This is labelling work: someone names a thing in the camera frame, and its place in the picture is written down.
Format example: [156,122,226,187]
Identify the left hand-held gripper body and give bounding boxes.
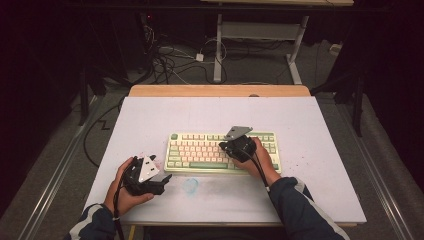
[123,155,167,197]

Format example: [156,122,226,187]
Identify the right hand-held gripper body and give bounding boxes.
[223,125,258,164]

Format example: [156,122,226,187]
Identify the green and cream keyboard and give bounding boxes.
[163,131,283,175]

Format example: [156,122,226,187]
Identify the person's right hand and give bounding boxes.
[232,137,282,187]

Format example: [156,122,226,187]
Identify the person's left hand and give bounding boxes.
[103,157,155,216]

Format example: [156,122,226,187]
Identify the white table cover sheet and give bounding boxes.
[83,95,368,225]

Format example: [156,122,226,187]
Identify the black metal stand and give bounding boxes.
[77,64,108,127]
[310,70,365,138]

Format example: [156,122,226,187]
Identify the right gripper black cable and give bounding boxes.
[244,148,271,193]

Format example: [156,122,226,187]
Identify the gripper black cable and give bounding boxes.
[244,148,271,193]
[112,173,132,240]

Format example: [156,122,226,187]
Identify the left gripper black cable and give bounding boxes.
[112,173,132,240]

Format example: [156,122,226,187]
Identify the black floor cable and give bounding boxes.
[82,95,127,168]

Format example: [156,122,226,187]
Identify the tangle of floor cables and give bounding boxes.
[141,23,229,85]

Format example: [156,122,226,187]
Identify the metal floor rail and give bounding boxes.
[18,95,103,240]
[334,101,416,240]

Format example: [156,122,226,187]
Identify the white metal desk frame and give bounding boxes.
[199,0,354,85]

